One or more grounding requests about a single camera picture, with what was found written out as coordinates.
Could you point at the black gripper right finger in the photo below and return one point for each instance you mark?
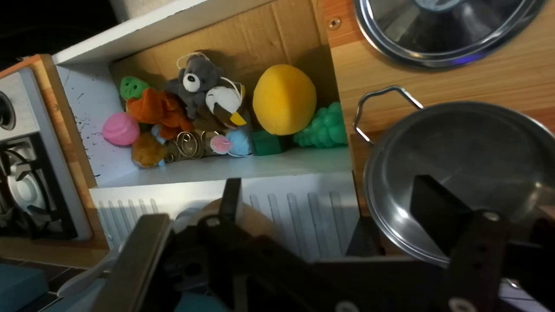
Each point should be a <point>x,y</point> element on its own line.
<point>479,261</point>

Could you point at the grey toy stove top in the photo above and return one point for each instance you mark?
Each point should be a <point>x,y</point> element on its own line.
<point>40,127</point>

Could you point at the white toy sink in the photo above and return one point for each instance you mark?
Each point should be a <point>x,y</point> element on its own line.
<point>231,169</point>

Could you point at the light blue pompom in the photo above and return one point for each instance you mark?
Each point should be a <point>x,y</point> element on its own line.
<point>238,143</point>

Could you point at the green bumpy plush toy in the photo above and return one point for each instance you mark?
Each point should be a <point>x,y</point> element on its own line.
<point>323,129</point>

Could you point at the black stove grate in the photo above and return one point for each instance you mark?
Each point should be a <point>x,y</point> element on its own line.
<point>35,214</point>

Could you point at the green round face plush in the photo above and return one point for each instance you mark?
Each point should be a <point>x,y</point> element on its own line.
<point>132,88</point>

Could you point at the grey bear plush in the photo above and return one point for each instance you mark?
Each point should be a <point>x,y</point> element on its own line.
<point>193,81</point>

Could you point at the orange-brown plush piece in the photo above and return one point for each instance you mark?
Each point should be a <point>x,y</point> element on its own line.
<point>148,152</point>

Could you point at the yellow plush toy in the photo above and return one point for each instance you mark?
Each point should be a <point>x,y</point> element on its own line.
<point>285,100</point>

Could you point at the metal pot lid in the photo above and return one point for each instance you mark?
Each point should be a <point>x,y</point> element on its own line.
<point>404,32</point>

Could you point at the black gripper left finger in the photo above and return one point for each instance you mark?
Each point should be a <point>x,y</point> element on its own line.
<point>231,202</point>

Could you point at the black stove knob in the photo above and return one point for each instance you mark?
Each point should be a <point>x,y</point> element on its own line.
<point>6,112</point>

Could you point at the wooden toy kitchen counter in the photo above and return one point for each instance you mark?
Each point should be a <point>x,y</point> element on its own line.
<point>508,81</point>

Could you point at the pink plush ball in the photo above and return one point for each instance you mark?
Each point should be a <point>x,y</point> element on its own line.
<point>120,129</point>

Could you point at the orange plush toy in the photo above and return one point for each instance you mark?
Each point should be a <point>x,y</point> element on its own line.
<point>158,110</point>

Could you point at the small green cube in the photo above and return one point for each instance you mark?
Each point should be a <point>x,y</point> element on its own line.
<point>267,143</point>

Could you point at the brown white bird plush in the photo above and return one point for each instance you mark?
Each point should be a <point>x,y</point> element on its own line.
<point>222,101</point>

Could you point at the brown striped plush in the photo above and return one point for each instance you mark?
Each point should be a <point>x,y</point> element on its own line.
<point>188,146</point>

